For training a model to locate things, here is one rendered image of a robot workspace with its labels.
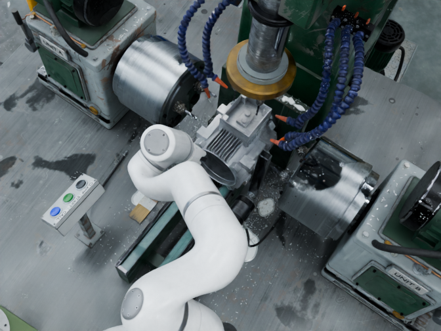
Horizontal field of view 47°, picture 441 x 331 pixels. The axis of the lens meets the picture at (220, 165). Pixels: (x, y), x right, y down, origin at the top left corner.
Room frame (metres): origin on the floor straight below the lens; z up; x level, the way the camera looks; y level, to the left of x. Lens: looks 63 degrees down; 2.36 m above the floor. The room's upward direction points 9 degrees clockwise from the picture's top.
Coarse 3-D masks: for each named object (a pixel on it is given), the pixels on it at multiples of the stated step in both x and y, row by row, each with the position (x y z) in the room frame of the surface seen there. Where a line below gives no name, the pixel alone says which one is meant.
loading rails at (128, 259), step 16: (224, 192) 0.63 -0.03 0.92; (176, 208) 0.56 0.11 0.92; (160, 224) 0.50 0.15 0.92; (176, 224) 0.54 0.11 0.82; (144, 240) 0.44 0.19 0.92; (160, 240) 0.47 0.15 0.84; (192, 240) 0.46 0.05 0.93; (128, 256) 0.39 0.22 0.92; (144, 256) 0.40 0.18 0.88; (160, 256) 0.42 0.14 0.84; (176, 256) 0.41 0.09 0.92; (128, 272) 0.34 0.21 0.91
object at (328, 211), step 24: (336, 144) 0.74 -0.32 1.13; (312, 168) 0.64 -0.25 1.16; (336, 168) 0.65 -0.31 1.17; (360, 168) 0.66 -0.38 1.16; (288, 192) 0.58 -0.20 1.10; (312, 192) 0.58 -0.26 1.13; (336, 192) 0.58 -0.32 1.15; (360, 192) 0.59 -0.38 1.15; (312, 216) 0.53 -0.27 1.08; (336, 216) 0.53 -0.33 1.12
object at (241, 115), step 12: (240, 96) 0.84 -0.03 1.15; (228, 108) 0.79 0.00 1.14; (240, 108) 0.82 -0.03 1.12; (252, 108) 0.83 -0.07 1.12; (264, 108) 0.81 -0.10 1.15; (228, 120) 0.77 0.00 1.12; (240, 120) 0.77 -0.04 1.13; (252, 120) 0.79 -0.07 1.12; (264, 120) 0.79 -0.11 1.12; (228, 132) 0.74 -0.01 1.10; (240, 132) 0.73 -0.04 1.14; (252, 132) 0.73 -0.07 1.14
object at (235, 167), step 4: (268, 120) 0.82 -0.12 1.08; (268, 124) 0.80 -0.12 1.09; (272, 124) 0.80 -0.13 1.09; (268, 128) 0.79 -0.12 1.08; (272, 128) 0.79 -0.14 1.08; (200, 140) 0.71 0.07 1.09; (204, 140) 0.71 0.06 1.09; (196, 144) 0.70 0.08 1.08; (200, 144) 0.69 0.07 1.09; (204, 144) 0.70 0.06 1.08; (232, 164) 0.65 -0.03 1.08; (236, 164) 0.65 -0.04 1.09; (232, 168) 0.64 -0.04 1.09; (236, 168) 0.64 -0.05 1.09; (240, 168) 0.65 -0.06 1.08; (236, 172) 0.63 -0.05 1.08; (228, 188) 0.64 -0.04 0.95; (232, 188) 0.63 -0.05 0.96
